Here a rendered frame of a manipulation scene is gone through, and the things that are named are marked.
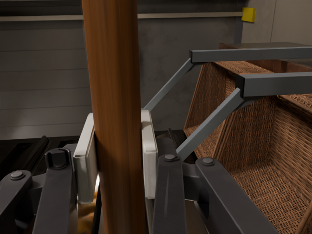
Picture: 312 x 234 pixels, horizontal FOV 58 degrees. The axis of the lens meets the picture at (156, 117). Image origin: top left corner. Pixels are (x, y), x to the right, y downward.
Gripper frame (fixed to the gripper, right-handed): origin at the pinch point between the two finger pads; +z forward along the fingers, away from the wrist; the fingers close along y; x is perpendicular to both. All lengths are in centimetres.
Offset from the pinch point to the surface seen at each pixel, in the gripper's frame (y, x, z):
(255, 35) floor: 118, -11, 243
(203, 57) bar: 28, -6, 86
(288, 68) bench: 61, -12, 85
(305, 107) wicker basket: 46, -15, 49
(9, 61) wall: -117, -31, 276
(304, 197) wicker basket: 60, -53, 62
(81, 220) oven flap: -19, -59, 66
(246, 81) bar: 24.9, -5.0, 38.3
